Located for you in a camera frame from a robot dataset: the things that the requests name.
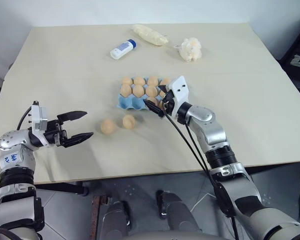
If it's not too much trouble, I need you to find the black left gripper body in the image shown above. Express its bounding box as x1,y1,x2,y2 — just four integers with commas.
43,119,68,149

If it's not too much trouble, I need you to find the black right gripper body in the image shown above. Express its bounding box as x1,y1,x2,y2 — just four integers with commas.
160,90,178,118

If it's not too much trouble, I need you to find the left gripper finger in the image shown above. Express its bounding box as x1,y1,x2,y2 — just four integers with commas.
56,109,89,125
62,131,95,149

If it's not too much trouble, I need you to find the blue egg carton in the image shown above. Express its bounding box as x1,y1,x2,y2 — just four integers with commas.
117,76,172,112

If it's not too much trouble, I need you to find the clear bag of white filling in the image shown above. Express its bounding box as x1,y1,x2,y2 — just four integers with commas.
132,23,169,47

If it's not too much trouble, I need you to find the white bottle with blue cap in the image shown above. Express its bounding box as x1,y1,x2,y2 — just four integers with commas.
109,39,138,61

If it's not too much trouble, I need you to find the rusty metal bar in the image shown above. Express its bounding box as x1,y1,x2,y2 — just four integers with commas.
91,195,108,240

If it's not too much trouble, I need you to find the dark grey robot leg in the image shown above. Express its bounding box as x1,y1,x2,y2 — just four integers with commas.
99,201,132,240
156,189,203,237

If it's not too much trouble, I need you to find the black bag with white print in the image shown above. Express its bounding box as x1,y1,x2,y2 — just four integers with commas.
278,17,300,87

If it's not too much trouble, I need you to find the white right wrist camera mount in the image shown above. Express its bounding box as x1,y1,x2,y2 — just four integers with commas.
165,75,191,118

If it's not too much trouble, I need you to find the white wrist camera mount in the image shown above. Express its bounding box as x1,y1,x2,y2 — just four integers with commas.
29,100,50,137
165,75,191,118

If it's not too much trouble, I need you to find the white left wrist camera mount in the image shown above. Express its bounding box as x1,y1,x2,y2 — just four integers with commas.
29,100,50,137

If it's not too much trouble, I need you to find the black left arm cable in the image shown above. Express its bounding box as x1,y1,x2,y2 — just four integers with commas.
16,106,33,131

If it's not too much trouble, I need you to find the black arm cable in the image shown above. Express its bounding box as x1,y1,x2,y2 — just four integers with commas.
184,121,217,186
163,99,240,240
16,106,33,131

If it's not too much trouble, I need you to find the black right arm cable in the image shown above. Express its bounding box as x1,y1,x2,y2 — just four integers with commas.
184,121,217,186
163,99,240,240

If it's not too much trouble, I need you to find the black table frame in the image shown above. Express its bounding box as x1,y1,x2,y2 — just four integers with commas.
36,180,90,197

